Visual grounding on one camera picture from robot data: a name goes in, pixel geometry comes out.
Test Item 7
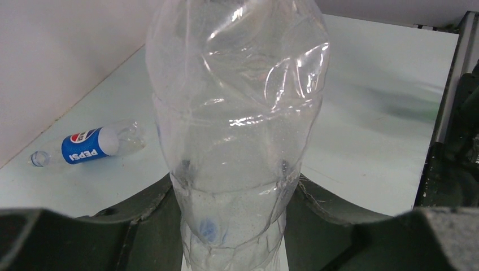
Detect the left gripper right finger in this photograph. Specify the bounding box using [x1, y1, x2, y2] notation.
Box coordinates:
[285, 176, 478, 270]

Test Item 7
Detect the blue bottle cap left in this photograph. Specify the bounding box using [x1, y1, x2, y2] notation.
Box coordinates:
[199, 218, 227, 246]

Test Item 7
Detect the clear unlabelled plastic bottle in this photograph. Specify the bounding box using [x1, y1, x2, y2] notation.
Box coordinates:
[145, 1, 330, 270]

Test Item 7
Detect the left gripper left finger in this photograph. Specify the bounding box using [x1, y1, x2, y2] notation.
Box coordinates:
[1, 176, 183, 270]

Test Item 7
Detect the aluminium frame profile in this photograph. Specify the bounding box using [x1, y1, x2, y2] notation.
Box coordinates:
[431, 11, 478, 144]

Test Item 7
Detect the Pepsi labelled clear bottle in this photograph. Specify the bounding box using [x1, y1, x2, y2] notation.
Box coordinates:
[28, 120, 146, 168]

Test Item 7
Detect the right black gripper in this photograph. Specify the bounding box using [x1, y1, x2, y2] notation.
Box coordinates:
[414, 66, 478, 208]

